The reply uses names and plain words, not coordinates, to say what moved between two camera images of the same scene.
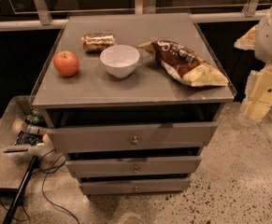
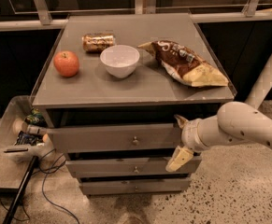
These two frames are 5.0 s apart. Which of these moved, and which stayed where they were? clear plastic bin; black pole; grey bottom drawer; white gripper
Moved: white gripper
Stayed: black pole; clear plastic bin; grey bottom drawer
